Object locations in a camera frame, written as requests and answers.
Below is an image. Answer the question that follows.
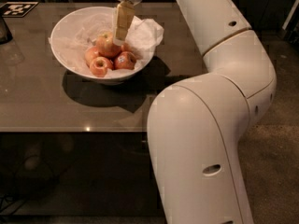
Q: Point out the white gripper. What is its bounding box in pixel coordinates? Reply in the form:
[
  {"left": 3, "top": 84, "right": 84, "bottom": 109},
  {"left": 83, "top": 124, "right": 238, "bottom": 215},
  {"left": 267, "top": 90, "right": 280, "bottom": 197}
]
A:
[{"left": 113, "top": 0, "right": 142, "bottom": 46}]

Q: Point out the white crumpled paper liner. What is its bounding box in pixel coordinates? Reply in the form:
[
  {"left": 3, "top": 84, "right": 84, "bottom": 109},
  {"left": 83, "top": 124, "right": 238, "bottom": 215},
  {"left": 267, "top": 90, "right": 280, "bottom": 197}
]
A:
[{"left": 48, "top": 13, "right": 164, "bottom": 79}]

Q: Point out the white ceramic bowl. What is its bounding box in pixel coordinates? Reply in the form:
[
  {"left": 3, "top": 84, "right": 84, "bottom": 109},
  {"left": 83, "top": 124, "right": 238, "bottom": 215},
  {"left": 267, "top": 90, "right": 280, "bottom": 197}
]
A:
[{"left": 50, "top": 6, "right": 159, "bottom": 86}]

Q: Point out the black white fiducial marker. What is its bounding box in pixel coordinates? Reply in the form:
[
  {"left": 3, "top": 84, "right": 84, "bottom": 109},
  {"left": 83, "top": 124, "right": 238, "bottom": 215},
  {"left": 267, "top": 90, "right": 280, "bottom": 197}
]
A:
[{"left": 0, "top": 2, "right": 38, "bottom": 18}]

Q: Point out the right red apple with sticker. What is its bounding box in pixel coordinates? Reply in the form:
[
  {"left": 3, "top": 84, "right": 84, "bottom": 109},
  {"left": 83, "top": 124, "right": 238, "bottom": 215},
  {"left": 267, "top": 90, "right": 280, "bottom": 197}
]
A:
[{"left": 114, "top": 51, "right": 136, "bottom": 70}]

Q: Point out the dark object at left edge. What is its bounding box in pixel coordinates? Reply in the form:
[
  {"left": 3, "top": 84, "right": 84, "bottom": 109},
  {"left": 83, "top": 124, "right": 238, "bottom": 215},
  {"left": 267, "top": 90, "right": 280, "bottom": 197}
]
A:
[{"left": 0, "top": 16, "right": 13, "bottom": 44}]

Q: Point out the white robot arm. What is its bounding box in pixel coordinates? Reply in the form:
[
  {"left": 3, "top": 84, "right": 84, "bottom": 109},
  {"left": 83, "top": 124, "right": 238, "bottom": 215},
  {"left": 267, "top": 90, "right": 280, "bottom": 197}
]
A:
[{"left": 147, "top": 0, "right": 277, "bottom": 224}]

